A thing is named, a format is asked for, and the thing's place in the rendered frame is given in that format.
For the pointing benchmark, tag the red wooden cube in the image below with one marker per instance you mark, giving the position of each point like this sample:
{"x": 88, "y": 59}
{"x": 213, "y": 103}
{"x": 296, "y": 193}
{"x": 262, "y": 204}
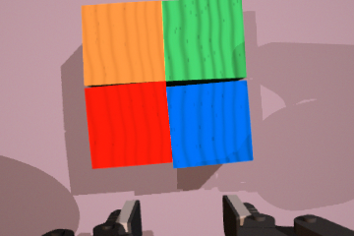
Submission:
{"x": 128, "y": 125}

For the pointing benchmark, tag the orange wooden cube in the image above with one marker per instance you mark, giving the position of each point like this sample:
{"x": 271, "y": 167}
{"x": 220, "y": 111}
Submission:
{"x": 123, "y": 43}

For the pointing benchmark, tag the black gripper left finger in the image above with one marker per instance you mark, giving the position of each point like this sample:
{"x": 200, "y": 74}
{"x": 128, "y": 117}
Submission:
{"x": 128, "y": 223}

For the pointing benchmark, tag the blue cube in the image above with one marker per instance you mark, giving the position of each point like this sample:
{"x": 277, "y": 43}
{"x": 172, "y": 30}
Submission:
{"x": 209, "y": 124}

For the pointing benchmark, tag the green cube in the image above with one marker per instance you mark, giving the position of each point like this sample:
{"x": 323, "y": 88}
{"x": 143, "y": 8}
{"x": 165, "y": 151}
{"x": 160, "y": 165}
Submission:
{"x": 203, "y": 42}

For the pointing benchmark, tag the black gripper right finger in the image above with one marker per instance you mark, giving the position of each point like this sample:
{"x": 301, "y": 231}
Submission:
{"x": 259, "y": 224}

